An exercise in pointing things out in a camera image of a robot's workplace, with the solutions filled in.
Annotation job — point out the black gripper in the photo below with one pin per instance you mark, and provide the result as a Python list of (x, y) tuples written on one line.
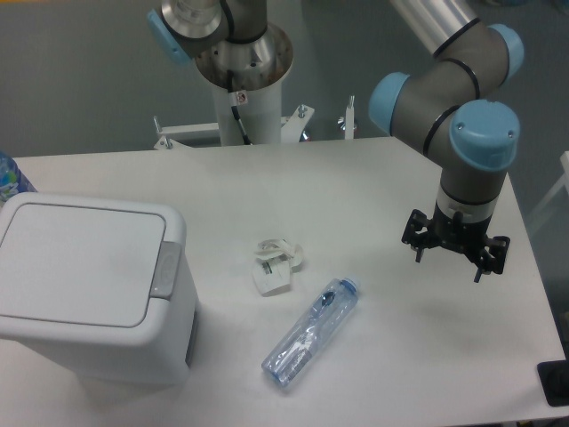
[(460, 228)]

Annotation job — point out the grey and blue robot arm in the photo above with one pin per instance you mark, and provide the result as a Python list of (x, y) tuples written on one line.
[(443, 115)]

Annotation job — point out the white plastic trash can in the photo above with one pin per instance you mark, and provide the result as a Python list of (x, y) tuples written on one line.
[(158, 350)]

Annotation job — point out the white trash can lid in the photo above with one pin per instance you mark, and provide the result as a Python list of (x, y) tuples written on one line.
[(78, 265)]

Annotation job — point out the black device at table corner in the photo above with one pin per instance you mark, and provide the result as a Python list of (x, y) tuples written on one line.
[(554, 382)]

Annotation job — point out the clear blue plastic bottle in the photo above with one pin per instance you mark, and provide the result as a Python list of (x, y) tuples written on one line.
[(311, 332)]

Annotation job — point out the blue labelled bottle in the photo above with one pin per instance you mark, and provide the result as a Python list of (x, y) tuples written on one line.
[(13, 180)]

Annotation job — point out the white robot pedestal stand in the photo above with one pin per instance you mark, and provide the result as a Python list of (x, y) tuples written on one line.
[(246, 83)]

